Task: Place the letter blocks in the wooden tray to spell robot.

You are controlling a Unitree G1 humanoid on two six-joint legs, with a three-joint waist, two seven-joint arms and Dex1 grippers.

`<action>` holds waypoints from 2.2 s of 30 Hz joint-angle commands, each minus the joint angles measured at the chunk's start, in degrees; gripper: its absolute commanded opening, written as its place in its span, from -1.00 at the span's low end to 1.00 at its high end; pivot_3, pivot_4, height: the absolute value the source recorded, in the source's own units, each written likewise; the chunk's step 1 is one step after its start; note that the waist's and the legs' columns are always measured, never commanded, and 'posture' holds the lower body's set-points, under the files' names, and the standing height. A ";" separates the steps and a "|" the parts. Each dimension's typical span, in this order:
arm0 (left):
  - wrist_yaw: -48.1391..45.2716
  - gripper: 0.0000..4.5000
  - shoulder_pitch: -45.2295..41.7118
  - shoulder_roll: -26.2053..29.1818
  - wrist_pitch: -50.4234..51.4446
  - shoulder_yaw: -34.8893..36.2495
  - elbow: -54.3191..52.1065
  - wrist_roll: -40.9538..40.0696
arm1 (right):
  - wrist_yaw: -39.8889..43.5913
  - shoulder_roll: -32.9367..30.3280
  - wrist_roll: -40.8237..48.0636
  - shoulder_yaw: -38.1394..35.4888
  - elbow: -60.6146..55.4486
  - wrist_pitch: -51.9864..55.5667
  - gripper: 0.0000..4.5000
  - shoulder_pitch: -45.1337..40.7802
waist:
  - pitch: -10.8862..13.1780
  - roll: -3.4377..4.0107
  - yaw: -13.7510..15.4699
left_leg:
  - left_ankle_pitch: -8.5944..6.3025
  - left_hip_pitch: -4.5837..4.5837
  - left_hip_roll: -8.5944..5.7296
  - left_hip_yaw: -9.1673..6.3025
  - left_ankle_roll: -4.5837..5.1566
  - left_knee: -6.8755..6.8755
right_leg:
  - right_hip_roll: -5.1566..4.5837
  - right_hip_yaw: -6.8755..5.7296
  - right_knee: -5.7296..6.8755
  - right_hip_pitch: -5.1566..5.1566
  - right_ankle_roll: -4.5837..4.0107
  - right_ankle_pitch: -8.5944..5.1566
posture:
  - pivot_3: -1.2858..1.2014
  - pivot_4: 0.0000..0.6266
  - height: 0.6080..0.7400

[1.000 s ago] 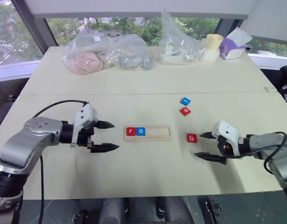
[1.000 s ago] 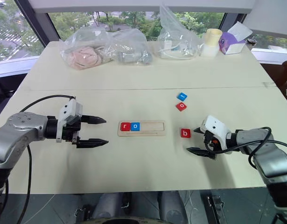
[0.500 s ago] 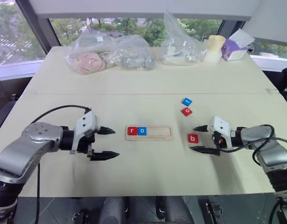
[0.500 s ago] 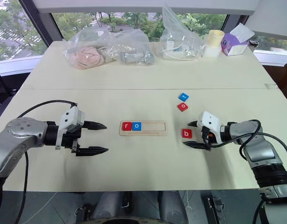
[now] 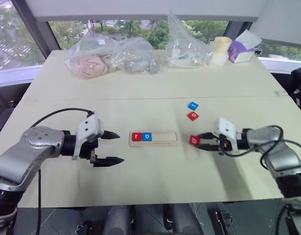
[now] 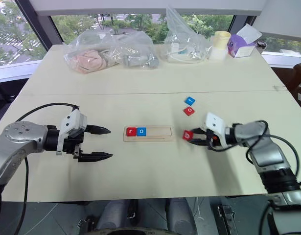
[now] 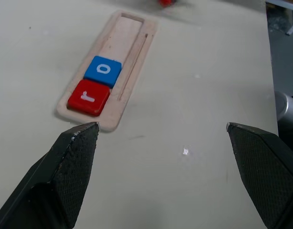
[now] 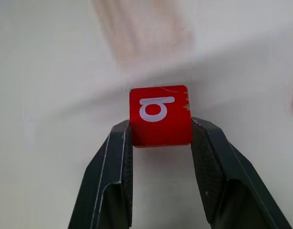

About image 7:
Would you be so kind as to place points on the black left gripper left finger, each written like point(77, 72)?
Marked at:
point(53, 176)

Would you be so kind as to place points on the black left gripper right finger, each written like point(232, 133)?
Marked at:
point(263, 171)

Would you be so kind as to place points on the silver robot body part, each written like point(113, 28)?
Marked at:
point(288, 108)

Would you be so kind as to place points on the red letter block r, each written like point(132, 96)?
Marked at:
point(89, 97)

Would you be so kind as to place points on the blue letter block o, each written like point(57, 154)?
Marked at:
point(104, 70)

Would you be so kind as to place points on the long wooden letter tray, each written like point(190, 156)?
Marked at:
point(127, 40)

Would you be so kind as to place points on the small red block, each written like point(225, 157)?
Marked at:
point(165, 2)

